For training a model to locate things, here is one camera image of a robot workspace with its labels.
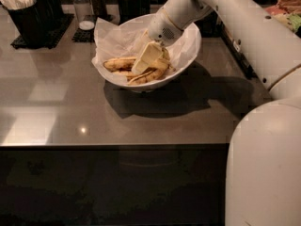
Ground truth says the rear black cutlery cup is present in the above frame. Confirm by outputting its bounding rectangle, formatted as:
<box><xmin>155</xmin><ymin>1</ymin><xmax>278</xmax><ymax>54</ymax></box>
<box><xmin>35</xmin><ymin>0</ymin><xmax>61</xmax><ymax>32</ymax></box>

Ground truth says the front black cutlery cup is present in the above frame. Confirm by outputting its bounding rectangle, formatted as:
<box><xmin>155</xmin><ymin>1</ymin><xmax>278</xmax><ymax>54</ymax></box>
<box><xmin>8</xmin><ymin>1</ymin><xmax>46</xmax><ymax>48</ymax></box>

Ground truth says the dark pepper shaker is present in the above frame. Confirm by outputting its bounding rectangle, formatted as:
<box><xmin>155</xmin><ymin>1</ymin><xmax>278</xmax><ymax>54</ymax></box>
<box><xmin>90</xmin><ymin>0</ymin><xmax>107</xmax><ymax>19</ymax></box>

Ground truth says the black grid mat left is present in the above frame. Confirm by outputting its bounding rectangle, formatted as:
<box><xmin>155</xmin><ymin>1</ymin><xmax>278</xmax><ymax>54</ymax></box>
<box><xmin>10</xmin><ymin>13</ymin><xmax>74</xmax><ymax>49</ymax></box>

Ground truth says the clear salt shaker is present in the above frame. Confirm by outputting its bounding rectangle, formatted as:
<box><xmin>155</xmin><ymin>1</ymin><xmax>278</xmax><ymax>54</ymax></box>
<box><xmin>72</xmin><ymin>0</ymin><xmax>95</xmax><ymax>31</ymax></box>

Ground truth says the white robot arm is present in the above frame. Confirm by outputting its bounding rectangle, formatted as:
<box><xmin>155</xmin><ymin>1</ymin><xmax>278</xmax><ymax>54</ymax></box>
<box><xmin>137</xmin><ymin>0</ymin><xmax>301</xmax><ymax>226</ymax></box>

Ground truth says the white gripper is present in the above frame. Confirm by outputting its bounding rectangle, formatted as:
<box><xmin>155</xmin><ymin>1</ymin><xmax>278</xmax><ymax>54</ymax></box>
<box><xmin>131</xmin><ymin>8</ymin><xmax>183</xmax><ymax>74</ymax></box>

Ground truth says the white bowl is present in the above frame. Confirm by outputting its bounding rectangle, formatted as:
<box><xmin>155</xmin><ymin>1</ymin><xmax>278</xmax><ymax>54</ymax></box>
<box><xmin>92</xmin><ymin>13</ymin><xmax>202</xmax><ymax>94</ymax></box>

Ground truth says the white paper liner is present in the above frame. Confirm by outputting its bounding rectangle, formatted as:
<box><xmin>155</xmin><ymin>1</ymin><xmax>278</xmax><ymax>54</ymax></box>
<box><xmin>91</xmin><ymin>14</ymin><xmax>201</xmax><ymax>86</ymax></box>

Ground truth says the small black grid mat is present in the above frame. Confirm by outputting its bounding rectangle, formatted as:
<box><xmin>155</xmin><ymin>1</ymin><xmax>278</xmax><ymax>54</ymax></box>
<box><xmin>71</xmin><ymin>14</ymin><xmax>115</xmax><ymax>44</ymax></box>

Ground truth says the black wire condiment rack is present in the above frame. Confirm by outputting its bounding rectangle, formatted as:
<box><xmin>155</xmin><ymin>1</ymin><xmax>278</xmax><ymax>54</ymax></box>
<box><xmin>218</xmin><ymin>12</ymin><xmax>301</xmax><ymax>80</ymax></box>

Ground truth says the middle yellow banana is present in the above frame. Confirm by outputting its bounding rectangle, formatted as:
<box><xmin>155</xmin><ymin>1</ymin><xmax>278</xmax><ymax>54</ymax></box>
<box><xmin>113</xmin><ymin>70</ymin><xmax>136</xmax><ymax>79</ymax></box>

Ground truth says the black cutlery cup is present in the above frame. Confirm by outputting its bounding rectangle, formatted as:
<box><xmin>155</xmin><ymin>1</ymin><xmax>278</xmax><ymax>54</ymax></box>
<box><xmin>35</xmin><ymin>0</ymin><xmax>61</xmax><ymax>32</ymax></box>
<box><xmin>8</xmin><ymin>1</ymin><xmax>46</xmax><ymax>48</ymax></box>

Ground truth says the black cup with stirrers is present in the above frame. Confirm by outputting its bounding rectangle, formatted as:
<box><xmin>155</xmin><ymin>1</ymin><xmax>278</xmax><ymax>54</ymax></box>
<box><xmin>117</xmin><ymin>0</ymin><xmax>151</xmax><ymax>24</ymax></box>

